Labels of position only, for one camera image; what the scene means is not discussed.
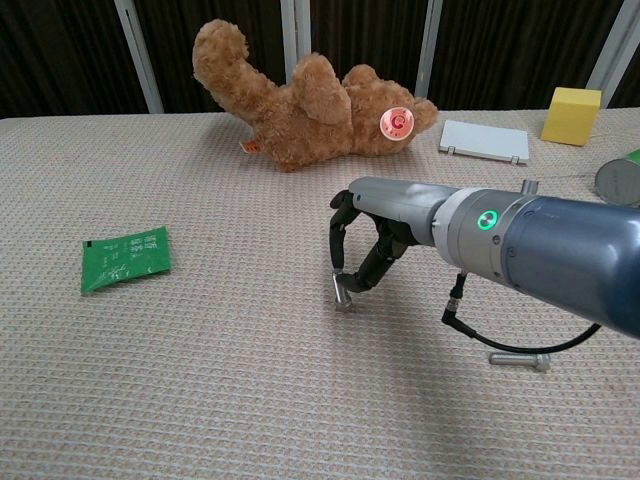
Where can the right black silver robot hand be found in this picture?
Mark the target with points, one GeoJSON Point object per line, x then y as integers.
{"type": "Point", "coordinates": [395, 200]}

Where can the steel bolt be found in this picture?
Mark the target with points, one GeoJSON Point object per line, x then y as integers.
{"type": "Point", "coordinates": [342, 297]}
{"type": "Point", "coordinates": [515, 359]}

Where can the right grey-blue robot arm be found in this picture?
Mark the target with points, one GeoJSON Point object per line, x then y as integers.
{"type": "Point", "coordinates": [575, 260]}

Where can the round red hang tag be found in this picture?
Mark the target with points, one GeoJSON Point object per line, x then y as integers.
{"type": "Point", "coordinates": [396, 123]}

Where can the white flat plastic case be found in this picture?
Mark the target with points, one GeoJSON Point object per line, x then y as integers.
{"type": "Point", "coordinates": [485, 141]}

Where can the brown teddy bear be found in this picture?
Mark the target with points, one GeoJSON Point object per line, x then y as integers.
{"type": "Point", "coordinates": [300, 125]}

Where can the yellow foam cube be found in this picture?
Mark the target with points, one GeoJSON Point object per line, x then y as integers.
{"type": "Point", "coordinates": [570, 117]}

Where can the green chips can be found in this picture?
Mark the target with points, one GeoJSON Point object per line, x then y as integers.
{"type": "Point", "coordinates": [620, 182]}

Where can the beige woven tablecloth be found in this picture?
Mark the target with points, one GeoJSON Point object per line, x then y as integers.
{"type": "Point", "coordinates": [200, 390]}

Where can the green foil sachet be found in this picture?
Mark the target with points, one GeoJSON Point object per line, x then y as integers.
{"type": "Point", "coordinates": [125, 260]}

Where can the black curtain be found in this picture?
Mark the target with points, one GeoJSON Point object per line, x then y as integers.
{"type": "Point", "coordinates": [65, 50]}

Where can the grey metal frame post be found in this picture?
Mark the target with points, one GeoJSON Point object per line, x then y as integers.
{"type": "Point", "coordinates": [140, 55]}
{"type": "Point", "coordinates": [615, 50]}
{"type": "Point", "coordinates": [428, 45]}
{"type": "Point", "coordinates": [295, 30]}

